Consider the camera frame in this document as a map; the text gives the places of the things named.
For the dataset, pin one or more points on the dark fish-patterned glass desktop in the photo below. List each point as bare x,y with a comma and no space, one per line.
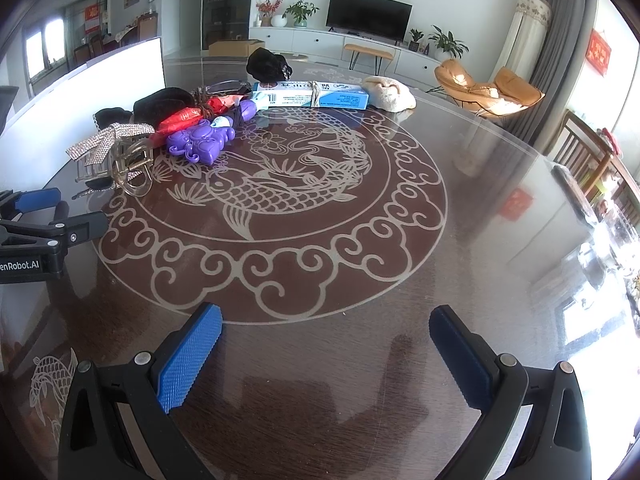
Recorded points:
325,385

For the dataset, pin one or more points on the wooden dining chair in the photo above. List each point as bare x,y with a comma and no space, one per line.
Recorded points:
580,152

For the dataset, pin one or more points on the grey curtain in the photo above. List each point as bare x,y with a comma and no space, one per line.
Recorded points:
565,50

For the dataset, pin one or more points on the rhinestone bow hair clip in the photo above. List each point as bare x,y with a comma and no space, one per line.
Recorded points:
107,139

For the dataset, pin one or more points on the blue white toothpaste box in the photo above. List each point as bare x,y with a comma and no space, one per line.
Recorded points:
342,95

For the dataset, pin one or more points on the black flat television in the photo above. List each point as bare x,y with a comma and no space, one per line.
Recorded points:
369,12

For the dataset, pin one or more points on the white round vase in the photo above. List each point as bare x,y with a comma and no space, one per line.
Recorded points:
278,21

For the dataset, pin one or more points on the black hair scrunchie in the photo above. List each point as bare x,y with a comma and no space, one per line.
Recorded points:
111,117

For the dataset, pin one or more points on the large leafy potted plant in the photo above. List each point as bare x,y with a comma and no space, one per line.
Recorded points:
447,42

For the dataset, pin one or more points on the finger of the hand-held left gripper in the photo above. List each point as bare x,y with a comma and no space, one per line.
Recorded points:
85,227
37,200

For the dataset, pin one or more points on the red foil packet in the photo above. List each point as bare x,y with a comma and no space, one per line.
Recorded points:
175,121

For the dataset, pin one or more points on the clear claw hair clip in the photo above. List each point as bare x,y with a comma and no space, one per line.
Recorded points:
135,175

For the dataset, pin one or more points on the small potted plant dark pot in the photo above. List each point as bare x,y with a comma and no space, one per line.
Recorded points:
415,40

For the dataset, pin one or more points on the dark glass display cabinet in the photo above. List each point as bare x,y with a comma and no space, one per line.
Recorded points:
227,0

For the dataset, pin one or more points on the white television cabinet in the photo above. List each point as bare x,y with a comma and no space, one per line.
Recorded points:
310,40

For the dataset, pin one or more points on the red door poster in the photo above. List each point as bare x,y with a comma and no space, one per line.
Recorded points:
91,19

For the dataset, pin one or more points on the orange lounge chair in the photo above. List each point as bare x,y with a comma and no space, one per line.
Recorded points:
465,85

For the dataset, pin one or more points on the green potted plant white pot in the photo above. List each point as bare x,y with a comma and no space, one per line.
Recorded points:
300,12

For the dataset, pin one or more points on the red wall hanging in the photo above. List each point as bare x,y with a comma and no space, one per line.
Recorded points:
599,52

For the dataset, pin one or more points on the black tray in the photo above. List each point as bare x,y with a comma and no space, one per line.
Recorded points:
572,192

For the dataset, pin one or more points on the cream knitted hat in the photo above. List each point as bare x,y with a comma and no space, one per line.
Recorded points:
390,91

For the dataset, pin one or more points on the black hair bun wig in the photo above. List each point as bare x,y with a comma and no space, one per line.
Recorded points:
265,62

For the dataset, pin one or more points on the wooden bench stool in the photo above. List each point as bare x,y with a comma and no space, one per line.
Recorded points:
369,50

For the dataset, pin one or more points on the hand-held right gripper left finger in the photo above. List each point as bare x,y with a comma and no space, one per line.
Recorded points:
190,355

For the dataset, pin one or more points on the cardboard box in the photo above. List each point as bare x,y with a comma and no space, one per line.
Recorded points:
235,47

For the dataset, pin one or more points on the covered standing air conditioner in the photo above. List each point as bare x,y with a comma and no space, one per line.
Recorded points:
522,40

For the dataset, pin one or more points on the purple plastic toy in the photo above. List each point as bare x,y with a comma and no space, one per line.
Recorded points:
200,142

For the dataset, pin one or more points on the black hair clip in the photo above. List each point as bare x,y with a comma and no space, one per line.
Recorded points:
95,188

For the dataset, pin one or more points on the wooden side cabinet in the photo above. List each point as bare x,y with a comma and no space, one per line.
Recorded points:
148,27

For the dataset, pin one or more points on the red pink pouch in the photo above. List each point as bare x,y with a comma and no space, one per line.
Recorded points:
217,104

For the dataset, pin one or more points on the red flower arrangement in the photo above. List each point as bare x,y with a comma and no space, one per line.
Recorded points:
267,7

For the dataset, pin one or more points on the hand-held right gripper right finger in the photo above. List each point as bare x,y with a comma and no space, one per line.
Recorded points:
462,360

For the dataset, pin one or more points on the white board panel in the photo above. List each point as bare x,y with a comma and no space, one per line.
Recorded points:
90,100

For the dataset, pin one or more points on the black thin-frame glasses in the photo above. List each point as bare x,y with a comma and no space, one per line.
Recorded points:
227,87

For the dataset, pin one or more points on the black plush hair band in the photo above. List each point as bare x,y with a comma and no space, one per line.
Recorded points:
160,100

